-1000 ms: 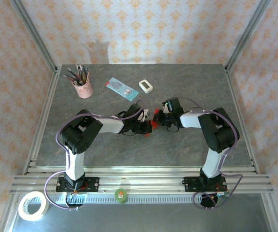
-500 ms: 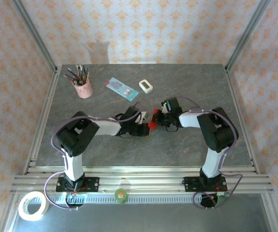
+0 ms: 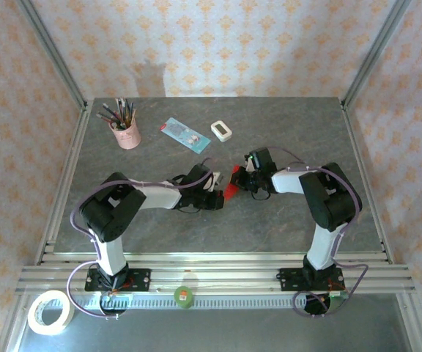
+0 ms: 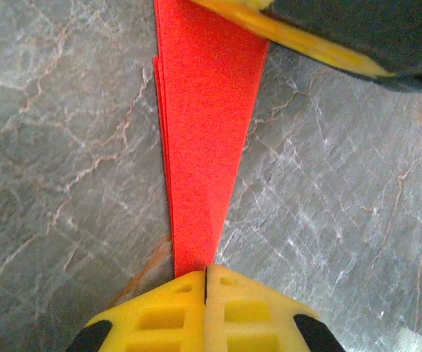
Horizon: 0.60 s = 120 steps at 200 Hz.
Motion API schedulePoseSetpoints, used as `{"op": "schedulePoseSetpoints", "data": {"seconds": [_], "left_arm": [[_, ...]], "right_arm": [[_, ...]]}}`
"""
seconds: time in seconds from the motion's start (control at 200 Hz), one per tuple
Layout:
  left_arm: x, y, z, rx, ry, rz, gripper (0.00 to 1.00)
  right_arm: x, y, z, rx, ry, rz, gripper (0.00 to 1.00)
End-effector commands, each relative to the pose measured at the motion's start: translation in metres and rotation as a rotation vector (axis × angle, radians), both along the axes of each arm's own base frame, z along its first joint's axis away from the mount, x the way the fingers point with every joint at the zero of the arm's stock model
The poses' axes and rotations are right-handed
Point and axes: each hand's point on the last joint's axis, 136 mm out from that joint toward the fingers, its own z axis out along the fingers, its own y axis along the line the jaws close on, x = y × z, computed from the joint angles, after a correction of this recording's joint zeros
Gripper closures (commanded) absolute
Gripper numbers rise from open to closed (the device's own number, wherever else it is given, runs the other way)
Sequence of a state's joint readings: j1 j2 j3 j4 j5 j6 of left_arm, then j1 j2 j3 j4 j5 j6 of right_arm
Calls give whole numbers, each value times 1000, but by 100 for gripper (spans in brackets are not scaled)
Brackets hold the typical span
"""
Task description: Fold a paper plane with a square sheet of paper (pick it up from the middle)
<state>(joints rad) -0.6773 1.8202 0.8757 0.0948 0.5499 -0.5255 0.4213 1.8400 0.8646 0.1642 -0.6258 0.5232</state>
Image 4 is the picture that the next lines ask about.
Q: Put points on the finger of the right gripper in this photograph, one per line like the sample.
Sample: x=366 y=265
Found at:
x=343 y=33

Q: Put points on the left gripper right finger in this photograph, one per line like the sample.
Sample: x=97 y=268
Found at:
x=240 y=297

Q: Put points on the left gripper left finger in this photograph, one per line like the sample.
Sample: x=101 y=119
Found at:
x=167 y=304

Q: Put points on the red paper sheet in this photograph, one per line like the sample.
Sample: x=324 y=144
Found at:
x=203 y=146

